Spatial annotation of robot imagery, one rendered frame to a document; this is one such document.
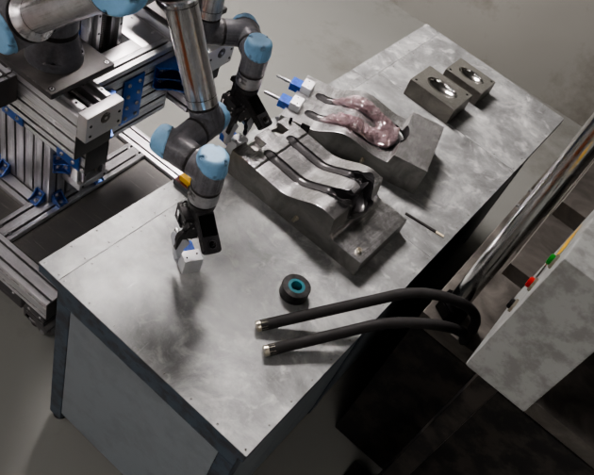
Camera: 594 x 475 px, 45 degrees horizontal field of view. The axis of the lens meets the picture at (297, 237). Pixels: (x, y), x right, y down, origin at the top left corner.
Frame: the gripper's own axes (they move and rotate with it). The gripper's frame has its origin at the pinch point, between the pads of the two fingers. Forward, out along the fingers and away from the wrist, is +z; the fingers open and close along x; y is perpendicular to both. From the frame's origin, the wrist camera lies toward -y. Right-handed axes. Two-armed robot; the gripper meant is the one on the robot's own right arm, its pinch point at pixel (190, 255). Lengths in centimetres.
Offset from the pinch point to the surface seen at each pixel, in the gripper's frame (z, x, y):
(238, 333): 4.7, -5.5, -22.6
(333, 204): -8.8, -41.6, 2.7
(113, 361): 21.5, 22.1, -13.6
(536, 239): -19, -89, -28
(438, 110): 2, -112, 45
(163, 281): 4.7, 7.8, -3.2
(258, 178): -2.0, -28.0, 21.0
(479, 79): -1, -140, 57
